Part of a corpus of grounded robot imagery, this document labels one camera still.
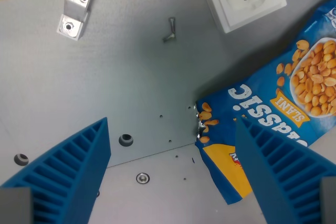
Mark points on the steel socket head screw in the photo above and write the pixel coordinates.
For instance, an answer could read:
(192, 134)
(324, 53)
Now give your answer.
(172, 24)
(169, 37)

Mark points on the aluminium angle bracket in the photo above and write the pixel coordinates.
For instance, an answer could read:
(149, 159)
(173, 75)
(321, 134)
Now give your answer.
(74, 11)

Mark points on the blue peanut snack bag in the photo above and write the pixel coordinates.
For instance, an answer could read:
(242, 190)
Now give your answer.
(275, 98)

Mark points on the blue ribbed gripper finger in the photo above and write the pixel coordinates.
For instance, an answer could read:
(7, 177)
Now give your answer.
(283, 171)
(65, 171)

